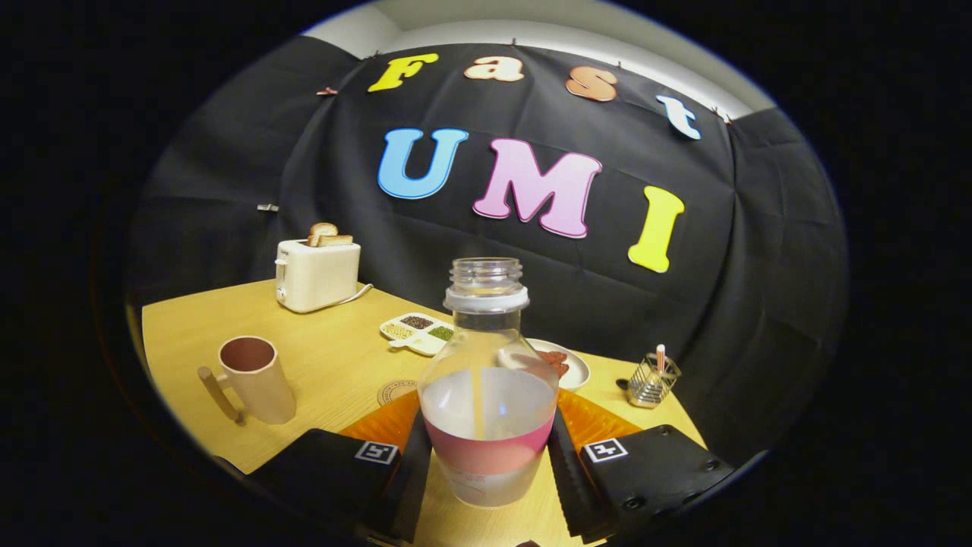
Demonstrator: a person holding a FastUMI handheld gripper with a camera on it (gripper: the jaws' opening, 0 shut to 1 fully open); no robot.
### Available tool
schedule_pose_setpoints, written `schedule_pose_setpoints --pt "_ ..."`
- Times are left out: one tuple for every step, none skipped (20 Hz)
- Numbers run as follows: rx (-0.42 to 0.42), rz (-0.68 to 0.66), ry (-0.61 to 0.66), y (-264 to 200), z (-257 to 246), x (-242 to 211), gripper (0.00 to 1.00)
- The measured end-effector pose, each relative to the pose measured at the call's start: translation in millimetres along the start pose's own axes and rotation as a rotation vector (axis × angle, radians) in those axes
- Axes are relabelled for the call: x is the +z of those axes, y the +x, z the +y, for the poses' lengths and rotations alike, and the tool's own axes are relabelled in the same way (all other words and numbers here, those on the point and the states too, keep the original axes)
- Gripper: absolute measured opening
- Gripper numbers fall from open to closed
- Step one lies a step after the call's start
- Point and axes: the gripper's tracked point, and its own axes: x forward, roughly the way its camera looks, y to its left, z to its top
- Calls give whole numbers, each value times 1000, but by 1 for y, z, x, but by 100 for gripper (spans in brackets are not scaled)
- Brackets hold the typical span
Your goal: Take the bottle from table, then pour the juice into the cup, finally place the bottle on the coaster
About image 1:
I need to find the round white plate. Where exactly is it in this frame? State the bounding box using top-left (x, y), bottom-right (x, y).
top-left (497, 338), bottom-right (591, 392)

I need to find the white divided seed tray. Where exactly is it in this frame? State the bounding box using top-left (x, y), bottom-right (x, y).
top-left (379, 313), bottom-right (456, 357)

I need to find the wooden table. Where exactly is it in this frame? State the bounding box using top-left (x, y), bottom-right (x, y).
top-left (140, 277), bottom-right (707, 547)

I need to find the wire mesh holder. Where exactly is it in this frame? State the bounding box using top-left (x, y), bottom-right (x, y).
top-left (627, 353), bottom-right (682, 409)

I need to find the black backdrop cloth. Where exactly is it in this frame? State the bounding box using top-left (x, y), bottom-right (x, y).
top-left (125, 34), bottom-right (850, 464)

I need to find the clear juice bottle pink label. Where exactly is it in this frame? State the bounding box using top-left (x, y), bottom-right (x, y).
top-left (417, 258), bottom-right (560, 508)

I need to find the beige cup with wooden handle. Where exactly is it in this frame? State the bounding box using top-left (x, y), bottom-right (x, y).
top-left (197, 336), bottom-right (298, 425)

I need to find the cream toaster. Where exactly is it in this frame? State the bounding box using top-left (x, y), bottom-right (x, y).
top-left (274, 239), bottom-right (362, 314)

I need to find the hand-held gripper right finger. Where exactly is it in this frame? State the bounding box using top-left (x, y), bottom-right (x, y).
top-left (547, 389), bottom-right (737, 544)

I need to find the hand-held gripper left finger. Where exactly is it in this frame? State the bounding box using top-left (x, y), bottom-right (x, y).
top-left (216, 390), bottom-right (434, 544)

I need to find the round brown coaster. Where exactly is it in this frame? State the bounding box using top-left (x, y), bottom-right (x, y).
top-left (377, 379), bottom-right (420, 408)

